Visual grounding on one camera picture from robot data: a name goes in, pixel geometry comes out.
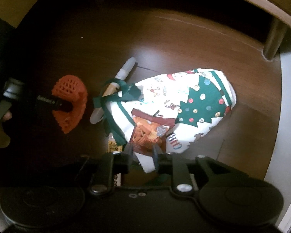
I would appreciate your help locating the orange mesh net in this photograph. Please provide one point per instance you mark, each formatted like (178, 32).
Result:
(71, 89)

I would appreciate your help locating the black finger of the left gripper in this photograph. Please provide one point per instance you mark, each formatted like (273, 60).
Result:
(54, 103)

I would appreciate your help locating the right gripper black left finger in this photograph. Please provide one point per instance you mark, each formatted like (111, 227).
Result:
(108, 166)

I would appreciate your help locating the white door frame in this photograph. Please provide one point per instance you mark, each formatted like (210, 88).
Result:
(279, 171)

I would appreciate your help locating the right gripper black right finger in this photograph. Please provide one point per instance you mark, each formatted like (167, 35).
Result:
(176, 165)

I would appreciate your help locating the small yellow label packet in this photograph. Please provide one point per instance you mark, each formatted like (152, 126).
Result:
(113, 147)

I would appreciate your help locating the white marker pen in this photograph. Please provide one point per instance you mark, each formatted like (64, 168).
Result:
(122, 74)

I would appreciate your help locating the Christmas tree print sock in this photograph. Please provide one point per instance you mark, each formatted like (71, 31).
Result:
(198, 100)

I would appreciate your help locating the orange snack wrapper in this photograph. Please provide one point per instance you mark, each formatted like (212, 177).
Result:
(149, 131)

